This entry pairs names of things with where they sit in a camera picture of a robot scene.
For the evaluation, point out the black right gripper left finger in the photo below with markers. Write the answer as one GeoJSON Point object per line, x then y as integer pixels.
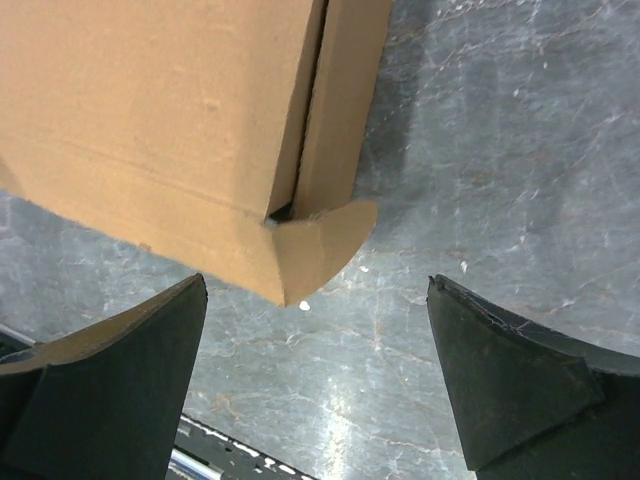
{"type": "Point", "coordinates": [103, 402]}

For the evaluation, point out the brown cardboard box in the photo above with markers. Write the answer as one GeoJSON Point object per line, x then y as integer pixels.
{"type": "Point", "coordinates": [224, 135]}

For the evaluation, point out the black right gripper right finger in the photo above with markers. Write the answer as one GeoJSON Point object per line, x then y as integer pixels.
{"type": "Point", "coordinates": [530, 399]}

